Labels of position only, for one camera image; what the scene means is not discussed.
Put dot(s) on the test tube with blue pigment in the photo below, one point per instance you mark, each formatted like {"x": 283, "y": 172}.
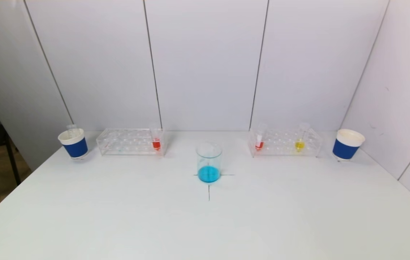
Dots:
{"x": 71, "y": 130}

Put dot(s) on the clear glass beaker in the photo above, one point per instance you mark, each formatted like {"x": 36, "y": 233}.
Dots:
{"x": 209, "y": 169}

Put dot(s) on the test tube with red pigment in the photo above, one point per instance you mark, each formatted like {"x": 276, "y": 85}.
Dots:
{"x": 259, "y": 145}
{"x": 156, "y": 144}

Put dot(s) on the clear acrylic test tube rack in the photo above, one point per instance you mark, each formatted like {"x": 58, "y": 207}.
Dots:
{"x": 125, "y": 142}
{"x": 284, "y": 146}

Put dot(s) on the test tube with yellow pigment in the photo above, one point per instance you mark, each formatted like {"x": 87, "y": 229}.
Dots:
{"x": 300, "y": 145}

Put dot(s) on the blue and white paper cup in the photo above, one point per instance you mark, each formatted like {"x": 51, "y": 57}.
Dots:
{"x": 74, "y": 146}
{"x": 346, "y": 148}

